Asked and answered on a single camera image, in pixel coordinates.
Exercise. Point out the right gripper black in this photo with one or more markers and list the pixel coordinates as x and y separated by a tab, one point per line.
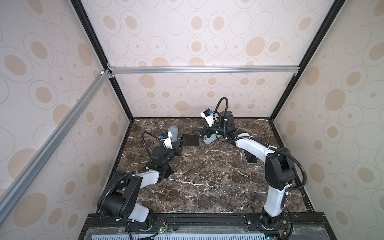
202	131

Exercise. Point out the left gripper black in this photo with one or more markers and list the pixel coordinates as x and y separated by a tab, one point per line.
177	151

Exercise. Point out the black corner frame post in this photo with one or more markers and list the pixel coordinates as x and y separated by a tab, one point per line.
94	40
319	37

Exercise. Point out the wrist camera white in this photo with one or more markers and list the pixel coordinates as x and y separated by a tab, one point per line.
166	140
211	117

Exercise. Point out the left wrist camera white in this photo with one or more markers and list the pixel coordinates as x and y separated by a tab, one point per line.
166	140

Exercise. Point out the silver aluminium rail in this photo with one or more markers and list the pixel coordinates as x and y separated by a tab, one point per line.
205	70
23	181

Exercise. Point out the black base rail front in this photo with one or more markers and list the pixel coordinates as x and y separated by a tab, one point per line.
222	226

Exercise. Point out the black corner frame post right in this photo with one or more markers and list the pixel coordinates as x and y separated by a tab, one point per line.
319	37

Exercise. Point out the light blue case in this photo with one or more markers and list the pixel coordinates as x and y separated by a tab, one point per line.
174	132
211	139
250	157

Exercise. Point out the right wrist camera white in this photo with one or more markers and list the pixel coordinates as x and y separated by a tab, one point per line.
211	117

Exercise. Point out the silver aluminium rail back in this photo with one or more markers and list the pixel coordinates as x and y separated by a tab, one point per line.
205	70

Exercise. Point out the blue phone black screen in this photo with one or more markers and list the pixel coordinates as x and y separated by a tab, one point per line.
190	140

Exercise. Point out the black corner frame post left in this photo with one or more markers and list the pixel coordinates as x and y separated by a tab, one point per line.
94	40

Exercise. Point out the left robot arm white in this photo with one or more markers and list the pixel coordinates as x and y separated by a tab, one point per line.
119	199

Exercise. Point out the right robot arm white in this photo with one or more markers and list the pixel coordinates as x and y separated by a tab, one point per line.
283	172

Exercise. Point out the silver aluminium rail left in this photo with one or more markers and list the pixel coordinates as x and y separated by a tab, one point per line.
23	181

